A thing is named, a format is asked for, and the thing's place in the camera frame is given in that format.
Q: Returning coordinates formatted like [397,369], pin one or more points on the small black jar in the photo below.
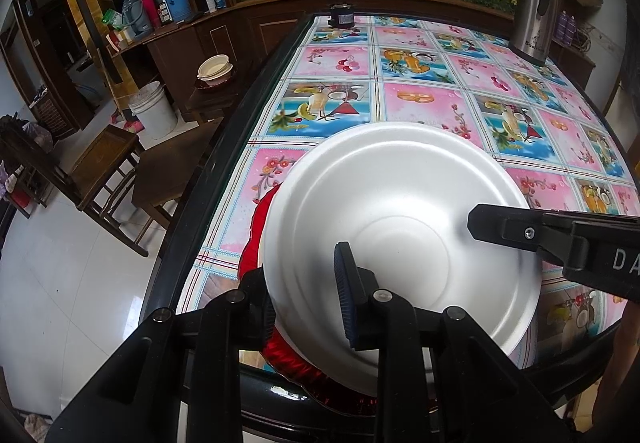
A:
[342,16]

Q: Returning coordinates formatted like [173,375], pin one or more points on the white plastic bucket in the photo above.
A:
[150,105]

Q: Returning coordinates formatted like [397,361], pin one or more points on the colourful patterned tablecloth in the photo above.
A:
[560,153]

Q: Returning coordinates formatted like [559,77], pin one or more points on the white foam bowl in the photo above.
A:
[400,195]

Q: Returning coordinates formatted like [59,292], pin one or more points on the purple bottles on shelf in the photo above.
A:
[565,29]

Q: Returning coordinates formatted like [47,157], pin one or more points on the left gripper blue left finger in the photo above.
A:
[257,315]

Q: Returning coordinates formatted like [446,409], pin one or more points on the person's right hand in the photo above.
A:
[625,350]

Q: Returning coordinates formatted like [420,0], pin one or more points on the stainless steel thermos jug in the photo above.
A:
[534,25]

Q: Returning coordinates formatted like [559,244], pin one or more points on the grey blue water jug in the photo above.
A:
[135,19]

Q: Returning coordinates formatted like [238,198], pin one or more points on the dark wooden chair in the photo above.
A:
[100,179]

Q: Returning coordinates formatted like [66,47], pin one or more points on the red thermos flask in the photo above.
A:
[150,10]

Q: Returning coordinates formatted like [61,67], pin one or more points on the stacked bowls on side stool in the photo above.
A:
[214,70]

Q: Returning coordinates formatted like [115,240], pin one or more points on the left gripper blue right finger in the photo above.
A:
[361,313]

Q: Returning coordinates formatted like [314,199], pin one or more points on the dark wooden stool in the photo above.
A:
[165,169]

